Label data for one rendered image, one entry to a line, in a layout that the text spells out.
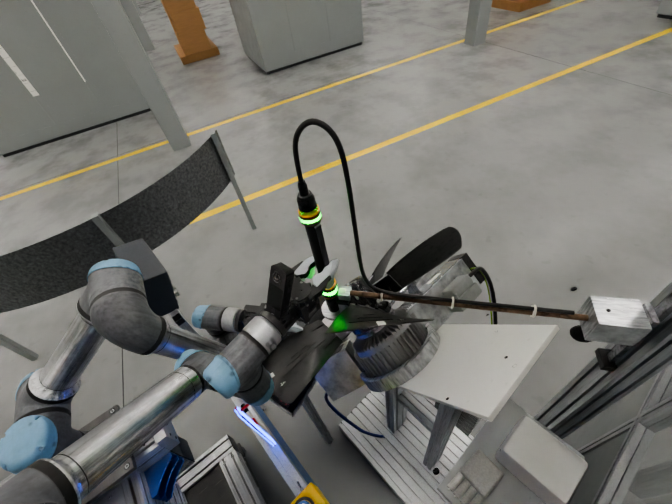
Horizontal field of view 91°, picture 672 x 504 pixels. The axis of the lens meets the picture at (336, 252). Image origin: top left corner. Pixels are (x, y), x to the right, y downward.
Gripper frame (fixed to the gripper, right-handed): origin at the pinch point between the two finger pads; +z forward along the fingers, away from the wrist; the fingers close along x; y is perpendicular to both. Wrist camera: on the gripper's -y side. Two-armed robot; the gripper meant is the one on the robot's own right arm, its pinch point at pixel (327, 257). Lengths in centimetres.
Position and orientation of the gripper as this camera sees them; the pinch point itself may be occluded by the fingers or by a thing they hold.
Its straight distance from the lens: 77.3
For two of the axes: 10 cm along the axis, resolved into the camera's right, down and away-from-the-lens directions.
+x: 7.9, 3.8, -4.9
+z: 6.0, -6.5, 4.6
